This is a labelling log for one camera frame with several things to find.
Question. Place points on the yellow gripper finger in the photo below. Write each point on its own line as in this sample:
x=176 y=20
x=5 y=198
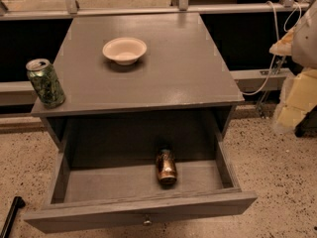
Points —
x=298 y=97
x=283 y=46

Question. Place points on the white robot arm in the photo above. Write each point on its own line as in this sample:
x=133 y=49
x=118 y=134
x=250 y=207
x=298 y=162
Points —
x=304 y=44

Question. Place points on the round metal drawer knob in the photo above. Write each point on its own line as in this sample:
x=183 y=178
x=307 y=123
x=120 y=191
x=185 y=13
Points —
x=147 y=221

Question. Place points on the green soda can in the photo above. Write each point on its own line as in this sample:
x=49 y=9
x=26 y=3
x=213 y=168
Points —
x=44 y=80

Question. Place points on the grey open drawer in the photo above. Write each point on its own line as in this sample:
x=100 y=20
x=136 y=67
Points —
x=106 y=174

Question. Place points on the grey wooden cabinet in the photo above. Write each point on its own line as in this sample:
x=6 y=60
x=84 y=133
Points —
x=182 y=67

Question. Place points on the white paper bowl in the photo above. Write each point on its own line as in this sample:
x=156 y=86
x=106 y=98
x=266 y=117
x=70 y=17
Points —
x=124 y=51

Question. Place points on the black bar on floor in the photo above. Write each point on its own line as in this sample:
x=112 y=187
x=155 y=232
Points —
x=17 y=203

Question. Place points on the metal frame rail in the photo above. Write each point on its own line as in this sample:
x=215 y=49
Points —
x=158 y=7

